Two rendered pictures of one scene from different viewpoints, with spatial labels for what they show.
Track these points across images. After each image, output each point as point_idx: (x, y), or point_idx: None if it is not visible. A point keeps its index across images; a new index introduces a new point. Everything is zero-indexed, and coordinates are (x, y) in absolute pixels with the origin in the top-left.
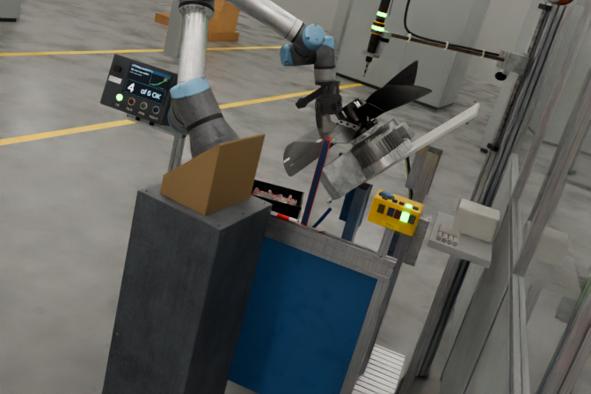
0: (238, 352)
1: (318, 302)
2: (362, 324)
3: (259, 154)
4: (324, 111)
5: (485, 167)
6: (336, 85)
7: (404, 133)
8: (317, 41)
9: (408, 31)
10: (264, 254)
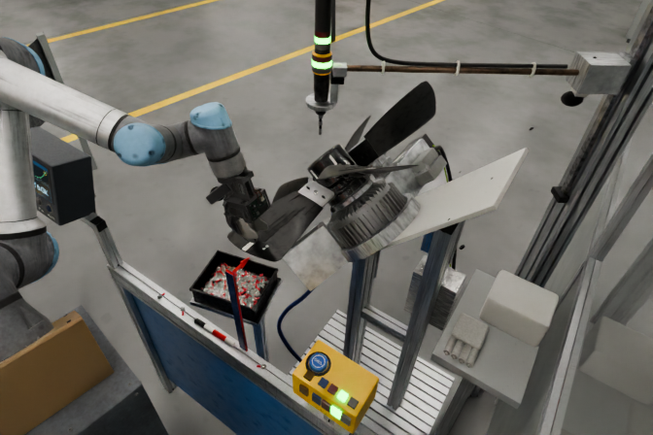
0: (233, 419)
1: (283, 422)
2: None
3: (87, 339)
4: (239, 215)
5: (548, 215)
6: (241, 184)
7: (425, 170)
8: (136, 159)
9: (379, 57)
10: (218, 360)
